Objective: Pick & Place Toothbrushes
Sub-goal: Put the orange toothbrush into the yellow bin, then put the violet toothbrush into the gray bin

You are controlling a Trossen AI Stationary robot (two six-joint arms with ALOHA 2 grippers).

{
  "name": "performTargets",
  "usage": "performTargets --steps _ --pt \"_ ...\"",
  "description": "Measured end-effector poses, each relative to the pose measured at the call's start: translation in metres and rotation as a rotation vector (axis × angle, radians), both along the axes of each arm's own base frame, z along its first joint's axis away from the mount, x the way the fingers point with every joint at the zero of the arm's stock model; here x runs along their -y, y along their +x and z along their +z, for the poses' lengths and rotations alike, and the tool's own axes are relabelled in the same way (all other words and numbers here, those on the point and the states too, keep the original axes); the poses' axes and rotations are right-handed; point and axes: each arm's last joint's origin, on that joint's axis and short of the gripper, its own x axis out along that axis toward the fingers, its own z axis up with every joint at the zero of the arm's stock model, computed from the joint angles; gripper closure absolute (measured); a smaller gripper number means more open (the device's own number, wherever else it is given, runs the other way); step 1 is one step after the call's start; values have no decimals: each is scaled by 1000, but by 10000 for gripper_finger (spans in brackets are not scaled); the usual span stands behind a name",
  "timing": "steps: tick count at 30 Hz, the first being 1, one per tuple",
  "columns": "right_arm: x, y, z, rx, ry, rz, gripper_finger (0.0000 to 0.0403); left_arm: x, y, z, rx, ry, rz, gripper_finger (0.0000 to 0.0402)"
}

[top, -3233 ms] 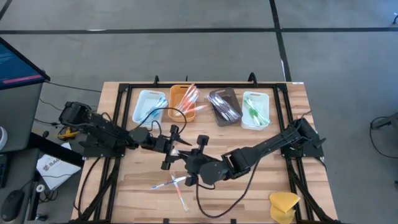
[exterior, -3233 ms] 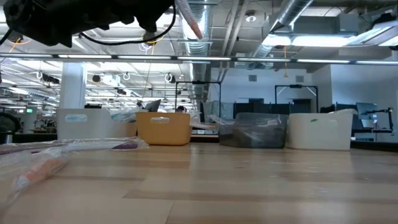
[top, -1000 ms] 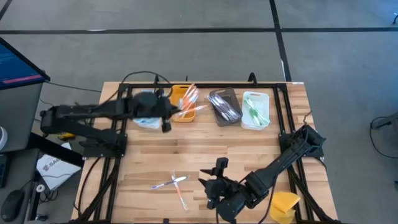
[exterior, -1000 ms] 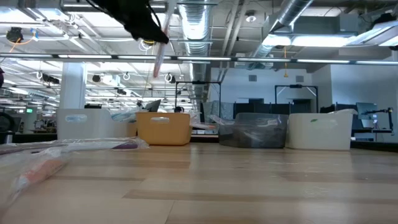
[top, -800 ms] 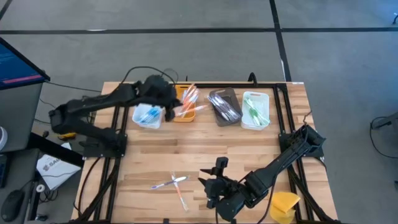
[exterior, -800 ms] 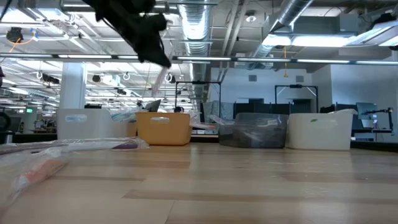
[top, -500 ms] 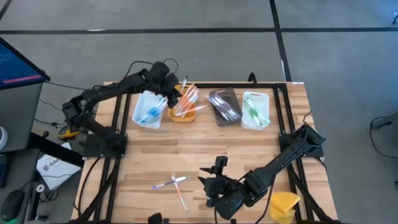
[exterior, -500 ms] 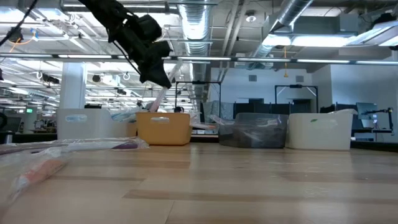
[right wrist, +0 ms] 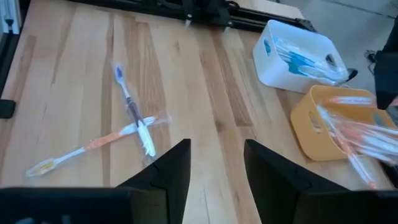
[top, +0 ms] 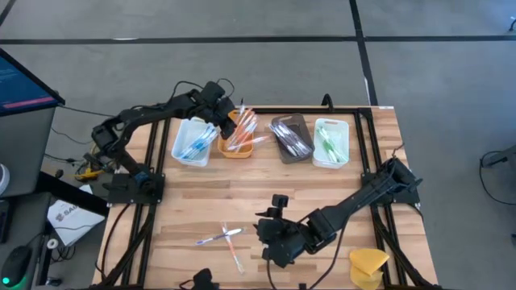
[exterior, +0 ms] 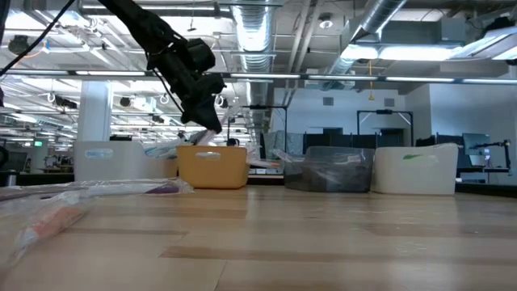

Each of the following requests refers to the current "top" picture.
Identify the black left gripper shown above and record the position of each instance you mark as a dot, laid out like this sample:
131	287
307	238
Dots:
221	110

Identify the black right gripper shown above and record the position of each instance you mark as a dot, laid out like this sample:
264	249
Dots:
284	237

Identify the orange toothbrush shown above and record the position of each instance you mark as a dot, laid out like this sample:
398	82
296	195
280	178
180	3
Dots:
246	131
242	108
250	142
242	121
234	251
248	135
235	141
243	127
238	139

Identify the blue toothbrush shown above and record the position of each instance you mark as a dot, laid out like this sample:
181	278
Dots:
200	141
195	146
205	139
209	133
191	151

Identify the white plastic bin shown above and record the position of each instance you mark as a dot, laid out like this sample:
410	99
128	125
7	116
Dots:
183	133
342	129

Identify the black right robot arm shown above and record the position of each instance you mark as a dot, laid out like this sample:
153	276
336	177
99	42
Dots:
363	197

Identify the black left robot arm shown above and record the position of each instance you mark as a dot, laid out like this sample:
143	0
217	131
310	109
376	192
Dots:
141	117

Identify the orange plastic bin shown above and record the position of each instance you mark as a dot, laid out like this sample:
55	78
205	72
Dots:
242	154

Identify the grey plastic bin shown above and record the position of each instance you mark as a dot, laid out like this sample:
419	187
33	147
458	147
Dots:
302	119

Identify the yellow cloth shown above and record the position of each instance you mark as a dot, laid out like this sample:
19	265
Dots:
369	263

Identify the black rounded object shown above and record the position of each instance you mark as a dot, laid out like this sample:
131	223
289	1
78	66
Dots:
203	278

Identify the white printed booklet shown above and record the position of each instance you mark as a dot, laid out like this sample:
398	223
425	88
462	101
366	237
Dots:
74	219

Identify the grey desk cabinet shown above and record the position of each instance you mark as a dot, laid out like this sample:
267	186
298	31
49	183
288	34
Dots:
24	149

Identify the white tape roll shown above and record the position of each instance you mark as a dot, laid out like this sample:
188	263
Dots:
49	243

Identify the computer monitor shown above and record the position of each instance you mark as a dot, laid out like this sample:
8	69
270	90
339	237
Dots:
20	84

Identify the grey chair leg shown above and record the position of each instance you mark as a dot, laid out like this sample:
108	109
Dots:
500	156

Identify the white round device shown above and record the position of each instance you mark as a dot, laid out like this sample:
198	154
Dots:
3	179

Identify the black keyboard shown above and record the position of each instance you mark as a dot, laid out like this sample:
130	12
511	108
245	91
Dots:
3	219

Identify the black computer mouse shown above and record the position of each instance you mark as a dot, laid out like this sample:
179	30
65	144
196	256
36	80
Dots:
14	266

